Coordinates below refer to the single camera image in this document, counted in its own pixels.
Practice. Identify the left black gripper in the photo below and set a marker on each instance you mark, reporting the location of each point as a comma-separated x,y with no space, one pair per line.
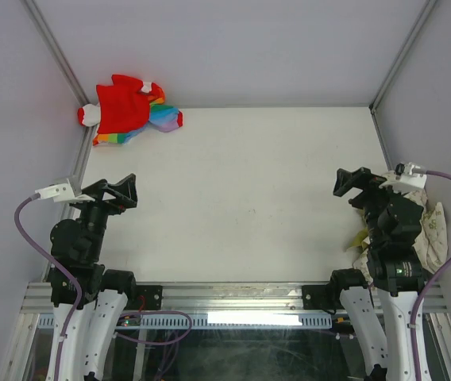
123,190

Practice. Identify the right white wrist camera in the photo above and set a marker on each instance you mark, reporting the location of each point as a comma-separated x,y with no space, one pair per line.
406,177

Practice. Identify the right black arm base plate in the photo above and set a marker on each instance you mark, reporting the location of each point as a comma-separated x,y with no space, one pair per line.
315,297

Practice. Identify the aluminium corner post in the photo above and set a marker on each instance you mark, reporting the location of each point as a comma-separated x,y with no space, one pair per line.
414,32
48,37

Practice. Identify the grey slotted cable duct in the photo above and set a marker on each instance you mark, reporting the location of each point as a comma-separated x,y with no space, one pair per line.
311,321

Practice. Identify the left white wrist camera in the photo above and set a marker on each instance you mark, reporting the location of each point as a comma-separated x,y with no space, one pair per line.
66,190

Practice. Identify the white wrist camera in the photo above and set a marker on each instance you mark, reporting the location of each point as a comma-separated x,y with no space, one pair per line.
66,190
406,177

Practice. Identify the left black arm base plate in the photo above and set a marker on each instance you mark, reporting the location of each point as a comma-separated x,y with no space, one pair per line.
148,297

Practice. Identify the left aluminium corner post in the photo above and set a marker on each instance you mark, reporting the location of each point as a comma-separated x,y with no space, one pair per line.
48,37

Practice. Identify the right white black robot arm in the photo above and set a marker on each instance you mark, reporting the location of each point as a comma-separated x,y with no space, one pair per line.
386,314

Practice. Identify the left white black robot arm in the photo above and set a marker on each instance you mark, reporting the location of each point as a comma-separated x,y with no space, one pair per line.
87,298

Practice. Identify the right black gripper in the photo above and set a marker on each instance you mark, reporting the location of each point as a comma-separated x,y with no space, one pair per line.
360,178

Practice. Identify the right aluminium corner post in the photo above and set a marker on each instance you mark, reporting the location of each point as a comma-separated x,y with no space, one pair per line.
414,32

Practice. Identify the cream green printed jacket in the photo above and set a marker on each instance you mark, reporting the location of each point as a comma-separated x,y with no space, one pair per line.
431,245

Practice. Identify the red rainbow striped garment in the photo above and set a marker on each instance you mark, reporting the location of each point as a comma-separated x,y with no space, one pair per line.
127,107

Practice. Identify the aluminium front rail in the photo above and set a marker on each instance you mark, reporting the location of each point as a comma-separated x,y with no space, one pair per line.
203,297

